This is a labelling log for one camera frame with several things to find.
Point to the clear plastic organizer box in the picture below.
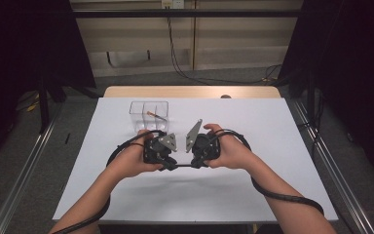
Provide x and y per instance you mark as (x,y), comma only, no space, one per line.
(139,113)

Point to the person's right hand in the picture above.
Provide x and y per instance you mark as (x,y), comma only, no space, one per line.
(233,156)

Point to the black horizontal frame bar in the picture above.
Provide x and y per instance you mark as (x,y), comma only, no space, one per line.
(188,13)

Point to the aluminium floor rail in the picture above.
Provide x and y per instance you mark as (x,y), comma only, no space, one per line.
(22,175)
(337,182)

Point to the dark round table grommet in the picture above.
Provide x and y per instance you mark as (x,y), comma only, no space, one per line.
(225,96)

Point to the white wall socket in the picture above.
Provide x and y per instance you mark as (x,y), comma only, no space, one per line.
(172,3)

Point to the small black pen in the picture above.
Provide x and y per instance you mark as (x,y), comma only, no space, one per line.
(67,138)

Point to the black curtain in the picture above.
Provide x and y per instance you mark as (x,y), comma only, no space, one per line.
(19,48)
(354,65)

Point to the person's left hand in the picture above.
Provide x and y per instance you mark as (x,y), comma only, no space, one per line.
(130,161)

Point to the black stand post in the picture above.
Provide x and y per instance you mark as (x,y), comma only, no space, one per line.
(310,104)
(44,110)

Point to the beige vertical wall trunking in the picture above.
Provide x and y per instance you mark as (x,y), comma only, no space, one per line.
(194,39)

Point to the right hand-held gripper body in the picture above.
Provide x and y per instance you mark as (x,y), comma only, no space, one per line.
(193,136)

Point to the white table cover board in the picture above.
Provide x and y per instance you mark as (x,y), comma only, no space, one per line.
(272,136)

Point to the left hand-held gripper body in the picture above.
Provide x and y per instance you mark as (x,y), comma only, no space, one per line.
(168,143)

